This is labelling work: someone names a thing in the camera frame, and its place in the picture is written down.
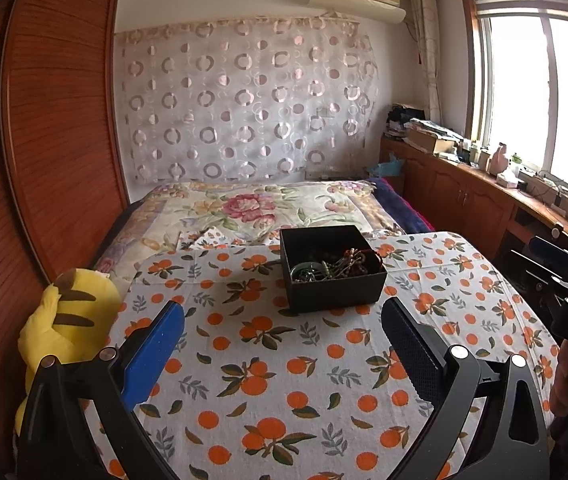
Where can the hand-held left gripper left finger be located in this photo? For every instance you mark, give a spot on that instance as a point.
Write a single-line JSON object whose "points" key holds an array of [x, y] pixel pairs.
{"points": [[156, 355]]}

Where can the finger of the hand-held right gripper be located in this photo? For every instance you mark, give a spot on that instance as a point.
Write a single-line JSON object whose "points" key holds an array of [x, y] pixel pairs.
{"points": [[551, 250], [539, 275]]}

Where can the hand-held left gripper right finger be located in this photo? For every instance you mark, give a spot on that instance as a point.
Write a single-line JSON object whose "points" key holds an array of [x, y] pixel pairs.
{"points": [[414, 355]]}

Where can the black jewelry box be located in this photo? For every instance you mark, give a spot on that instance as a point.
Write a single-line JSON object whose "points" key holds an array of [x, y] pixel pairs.
{"points": [[334, 292]]}

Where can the jewellery pile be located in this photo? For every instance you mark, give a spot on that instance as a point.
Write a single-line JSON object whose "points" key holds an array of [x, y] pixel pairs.
{"points": [[359, 261]]}

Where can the pale green jade bangle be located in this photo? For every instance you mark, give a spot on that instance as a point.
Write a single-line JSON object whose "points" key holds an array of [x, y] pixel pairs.
{"points": [[300, 272]]}

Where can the white power strip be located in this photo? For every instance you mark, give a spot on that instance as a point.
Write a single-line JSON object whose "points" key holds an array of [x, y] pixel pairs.
{"points": [[544, 187]]}

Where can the white tissue box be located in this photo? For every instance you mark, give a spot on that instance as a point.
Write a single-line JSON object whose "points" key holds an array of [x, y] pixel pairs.
{"points": [[506, 180]]}

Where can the yellow striped plush toy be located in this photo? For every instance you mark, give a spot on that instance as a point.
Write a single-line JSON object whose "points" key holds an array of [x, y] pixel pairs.
{"points": [[63, 320]]}

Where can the wooden side cabinet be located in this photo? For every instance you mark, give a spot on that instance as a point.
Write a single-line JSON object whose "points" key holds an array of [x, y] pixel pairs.
{"points": [[464, 195]]}

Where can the pink vase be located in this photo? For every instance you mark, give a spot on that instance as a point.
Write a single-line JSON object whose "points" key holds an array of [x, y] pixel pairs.
{"points": [[500, 160]]}

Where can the orange fruit print cloth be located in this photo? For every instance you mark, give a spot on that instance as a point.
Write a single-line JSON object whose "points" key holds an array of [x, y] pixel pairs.
{"points": [[289, 375]]}

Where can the purple blanket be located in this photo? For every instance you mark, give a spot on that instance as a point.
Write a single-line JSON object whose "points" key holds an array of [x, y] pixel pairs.
{"points": [[399, 205]]}

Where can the pile of papers and boxes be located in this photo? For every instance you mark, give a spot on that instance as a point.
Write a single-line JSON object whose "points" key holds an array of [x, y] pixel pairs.
{"points": [[429, 135]]}

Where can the floral blanket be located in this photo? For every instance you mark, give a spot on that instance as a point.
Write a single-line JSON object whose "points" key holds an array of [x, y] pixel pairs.
{"points": [[244, 210]]}

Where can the teal plastic bag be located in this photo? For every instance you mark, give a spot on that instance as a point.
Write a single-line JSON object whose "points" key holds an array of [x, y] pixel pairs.
{"points": [[386, 166]]}

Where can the beige window curtain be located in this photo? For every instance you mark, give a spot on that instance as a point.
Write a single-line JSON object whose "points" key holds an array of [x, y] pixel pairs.
{"points": [[429, 50]]}

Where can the brown wooden wardrobe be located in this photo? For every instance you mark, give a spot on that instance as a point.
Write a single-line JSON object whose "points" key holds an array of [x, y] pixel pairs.
{"points": [[58, 110]]}

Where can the sheer circle pattern curtain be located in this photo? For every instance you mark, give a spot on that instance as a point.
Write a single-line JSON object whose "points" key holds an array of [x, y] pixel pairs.
{"points": [[244, 100]]}

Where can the window with white frame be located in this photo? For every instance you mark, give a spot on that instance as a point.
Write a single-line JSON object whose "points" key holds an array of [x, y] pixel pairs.
{"points": [[514, 85]]}

